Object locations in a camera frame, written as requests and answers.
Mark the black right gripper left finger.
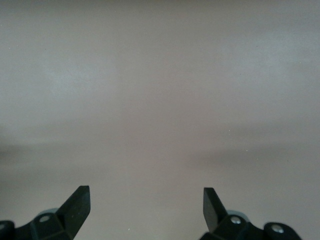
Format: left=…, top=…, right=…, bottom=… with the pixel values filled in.
left=0, top=184, right=91, bottom=240

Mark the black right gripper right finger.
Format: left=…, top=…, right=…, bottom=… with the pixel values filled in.
left=198, top=186, right=303, bottom=240

